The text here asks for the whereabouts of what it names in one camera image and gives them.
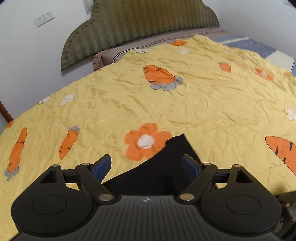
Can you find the blue patterned bed sheet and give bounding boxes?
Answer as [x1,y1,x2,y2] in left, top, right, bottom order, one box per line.
[213,35,295,76]

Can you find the brown striped pillow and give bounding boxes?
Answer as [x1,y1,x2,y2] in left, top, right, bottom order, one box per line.
[93,28,229,71]

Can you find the red brown door frame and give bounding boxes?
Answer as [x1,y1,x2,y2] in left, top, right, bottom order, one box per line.
[0,101,13,123]

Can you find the black pants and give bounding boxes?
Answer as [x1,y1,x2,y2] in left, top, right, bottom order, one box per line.
[103,134,200,197]

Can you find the olive green padded headboard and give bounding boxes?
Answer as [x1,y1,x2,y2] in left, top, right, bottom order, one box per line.
[61,0,219,71]

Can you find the white wall socket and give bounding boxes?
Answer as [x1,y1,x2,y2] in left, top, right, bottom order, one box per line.
[35,10,55,28]

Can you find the yellow carrot print quilt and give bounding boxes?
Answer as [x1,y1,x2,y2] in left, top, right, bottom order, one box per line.
[1,35,295,240]

